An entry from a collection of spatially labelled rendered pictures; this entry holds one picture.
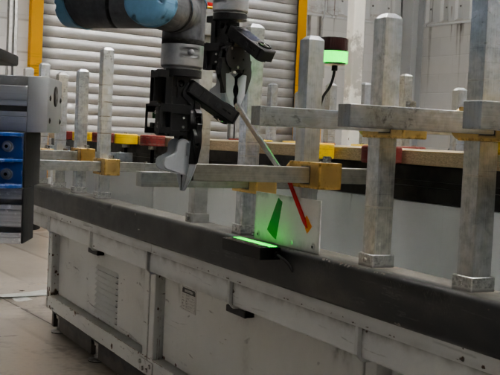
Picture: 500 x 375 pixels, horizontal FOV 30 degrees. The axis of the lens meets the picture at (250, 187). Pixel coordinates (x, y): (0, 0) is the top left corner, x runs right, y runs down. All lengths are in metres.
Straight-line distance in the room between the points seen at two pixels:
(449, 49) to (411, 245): 9.90
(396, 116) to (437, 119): 0.07
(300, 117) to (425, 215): 0.47
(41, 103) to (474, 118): 0.76
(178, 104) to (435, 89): 10.28
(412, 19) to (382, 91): 10.39
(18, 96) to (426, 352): 0.77
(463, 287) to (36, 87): 0.73
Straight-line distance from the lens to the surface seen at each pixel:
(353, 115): 1.21
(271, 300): 1.97
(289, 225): 1.83
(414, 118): 1.27
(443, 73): 11.76
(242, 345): 2.60
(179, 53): 1.63
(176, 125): 1.62
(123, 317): 3.50
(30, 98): 1.53
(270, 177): 1.72
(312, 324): 1.83
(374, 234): 1.60
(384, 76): 1.59
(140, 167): 2.95
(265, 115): 1.43
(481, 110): 1.01
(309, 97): 1.80
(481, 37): 1.41
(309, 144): 1.81
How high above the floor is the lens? 0.91
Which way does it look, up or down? 3 degrees down
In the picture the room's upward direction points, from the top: 3 degrees clockwise
